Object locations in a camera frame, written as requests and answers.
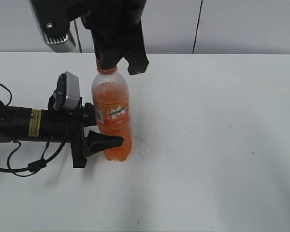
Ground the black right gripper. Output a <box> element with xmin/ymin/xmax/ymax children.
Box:
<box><xmin>81</xmin><ymin>0</ymin><xmax>149</xmax><ymax>75</ymax></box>

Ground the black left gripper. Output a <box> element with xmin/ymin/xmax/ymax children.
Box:
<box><xmin>40</xmin><ymin>96</ymin><xmax>124</xmax><ymax>168</ymax></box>

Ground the orange Mirinda soda bottle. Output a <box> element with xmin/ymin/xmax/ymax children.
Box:
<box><xmin>91</xmin><ymin>66</ymin><xmax>132</xmax><ymax>161</ymax></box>

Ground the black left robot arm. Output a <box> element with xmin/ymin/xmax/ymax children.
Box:
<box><xmin>0</xmin><ymin>97</ymin><xmax>124</xmax><ymax>168</ymax></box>

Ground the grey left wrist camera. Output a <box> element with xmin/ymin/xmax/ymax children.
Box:
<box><xmin>53</xmin><ymin>72</ymin><xmax>81</xmax><ymax>110</ymax></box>

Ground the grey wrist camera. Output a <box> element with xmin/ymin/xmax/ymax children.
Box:
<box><xmin>29</xmin><ymin>0</ymin><xmax>87</xmax><ymax>53</ymax></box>
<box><xmin>53</xmin><ymin>72</ymin><xmax>81</xmax><ymax>110</ymax></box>

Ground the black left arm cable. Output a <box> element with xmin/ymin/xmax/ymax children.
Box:
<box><xmin>0</xmin><ymin>81</ymin><xmax>69</xmax><ymax>177</ymax></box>

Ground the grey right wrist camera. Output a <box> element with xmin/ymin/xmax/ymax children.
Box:
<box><xmin>29</xmin><ymin>0</ymin><xmax>87</xmax><ymax>53</ymax></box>

